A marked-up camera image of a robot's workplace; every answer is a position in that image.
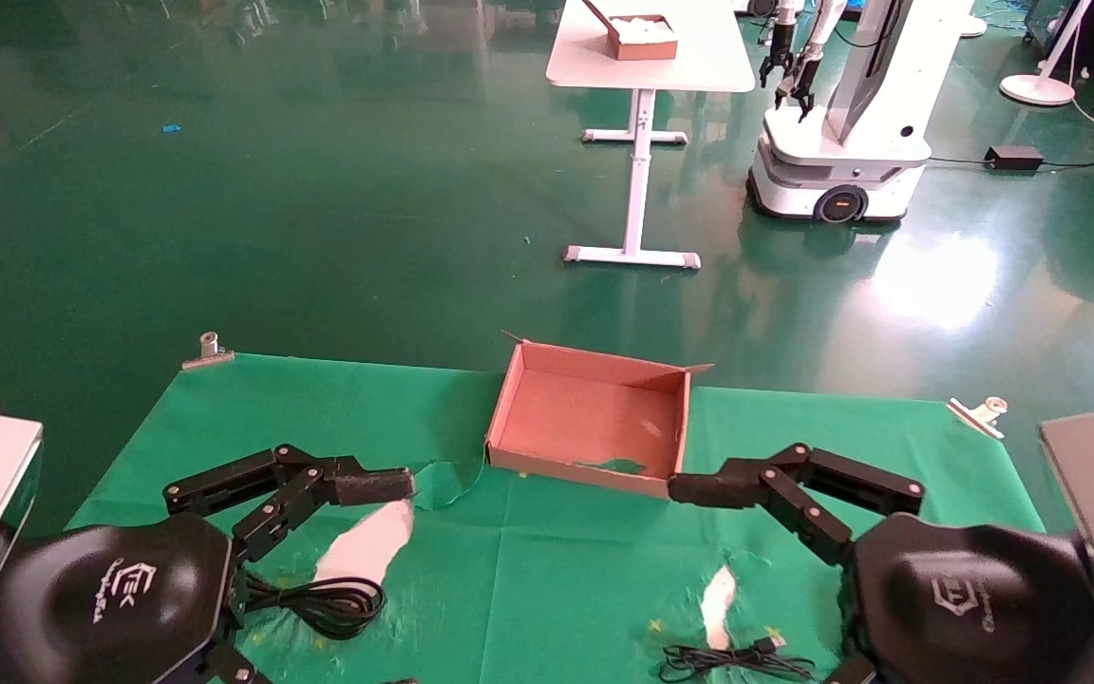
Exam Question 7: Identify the black background robot gripper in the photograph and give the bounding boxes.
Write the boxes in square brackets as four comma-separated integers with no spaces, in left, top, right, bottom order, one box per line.
[760,36,797,89]
[775,52,819,123]

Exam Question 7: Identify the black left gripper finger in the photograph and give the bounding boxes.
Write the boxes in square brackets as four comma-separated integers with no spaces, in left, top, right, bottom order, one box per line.
[196,641,273,684]
[164,444,417,563]

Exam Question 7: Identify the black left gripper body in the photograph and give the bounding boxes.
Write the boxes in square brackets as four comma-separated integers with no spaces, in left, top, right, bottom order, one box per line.
[0,513,236,684]

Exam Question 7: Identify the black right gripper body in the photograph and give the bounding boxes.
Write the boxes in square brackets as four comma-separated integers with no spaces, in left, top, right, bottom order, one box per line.
[841,513,1094,684]

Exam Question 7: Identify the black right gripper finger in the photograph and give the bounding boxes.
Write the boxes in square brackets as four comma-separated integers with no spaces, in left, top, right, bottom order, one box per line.
[824,654,880,684]
[669,443,925,568]

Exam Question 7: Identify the thick black cable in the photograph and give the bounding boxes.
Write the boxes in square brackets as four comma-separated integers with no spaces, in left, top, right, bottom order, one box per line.
[241,568,387,640]

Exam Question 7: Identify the thin black usb cable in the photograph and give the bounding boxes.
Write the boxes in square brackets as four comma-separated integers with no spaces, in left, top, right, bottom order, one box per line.
[658,635,819,684]

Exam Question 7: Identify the small brown cardboard box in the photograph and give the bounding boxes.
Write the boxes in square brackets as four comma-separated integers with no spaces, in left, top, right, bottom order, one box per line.
[583,0,679,62]

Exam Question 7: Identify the open brown cardboard box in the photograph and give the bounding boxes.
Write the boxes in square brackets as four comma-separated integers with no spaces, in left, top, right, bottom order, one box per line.
[485,331,714,500]

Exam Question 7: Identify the white height-adjustable table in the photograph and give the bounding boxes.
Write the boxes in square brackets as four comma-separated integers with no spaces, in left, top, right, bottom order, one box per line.
[545,0,757,271]

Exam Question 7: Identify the white wheeled background robot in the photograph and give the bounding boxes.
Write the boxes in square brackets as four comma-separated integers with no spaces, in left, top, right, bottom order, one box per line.
[746,0,977,225]

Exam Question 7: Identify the white packing material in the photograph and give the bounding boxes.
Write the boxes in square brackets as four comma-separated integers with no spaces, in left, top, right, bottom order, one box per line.
[615,14,677,41]

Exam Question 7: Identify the metal cloth clip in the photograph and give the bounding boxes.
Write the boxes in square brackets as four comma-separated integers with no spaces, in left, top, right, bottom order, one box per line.
[947,396,1009,441]
[181,331,236,371]

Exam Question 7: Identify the black power adapter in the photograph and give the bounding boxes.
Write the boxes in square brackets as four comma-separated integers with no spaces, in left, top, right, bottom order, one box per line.
[985,144,1045,173]

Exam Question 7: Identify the white floor stand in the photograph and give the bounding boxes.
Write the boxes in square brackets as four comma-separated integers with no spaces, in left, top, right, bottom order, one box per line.
[1000,0,1094,107]

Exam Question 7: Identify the green table cloth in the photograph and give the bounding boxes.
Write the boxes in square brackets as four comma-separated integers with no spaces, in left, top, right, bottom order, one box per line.
[66,353,1047,684]

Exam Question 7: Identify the black floor cable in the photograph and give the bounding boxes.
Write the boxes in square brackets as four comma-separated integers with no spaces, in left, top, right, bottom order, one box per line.
[927,150,1094,172]

